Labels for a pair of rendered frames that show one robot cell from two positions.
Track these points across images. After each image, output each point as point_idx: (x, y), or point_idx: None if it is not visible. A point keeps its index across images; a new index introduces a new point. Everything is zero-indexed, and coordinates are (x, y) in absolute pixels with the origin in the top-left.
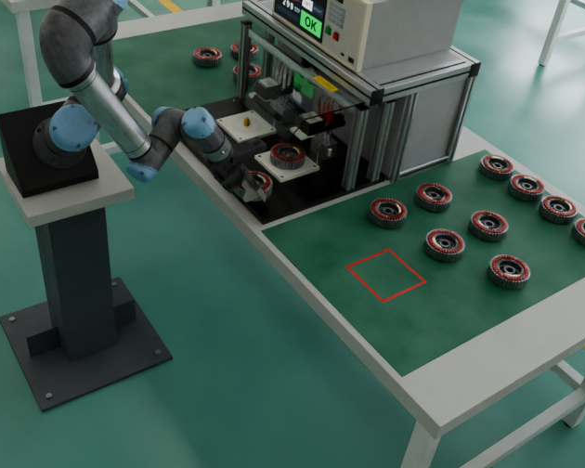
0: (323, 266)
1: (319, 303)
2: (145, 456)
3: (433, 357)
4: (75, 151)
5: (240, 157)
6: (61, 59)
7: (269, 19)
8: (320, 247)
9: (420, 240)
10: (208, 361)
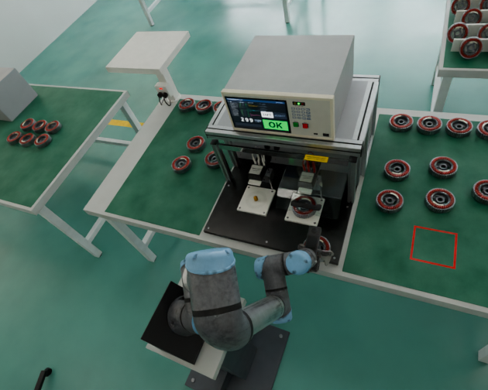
0: (400, 269)
1: (426, 298)
2: None
3: None
4: None
5: (317, 249)
6: (237, 343)
7: (237, 135)
8: (383, 255)
9: (420, 205)
10: (307, 319)
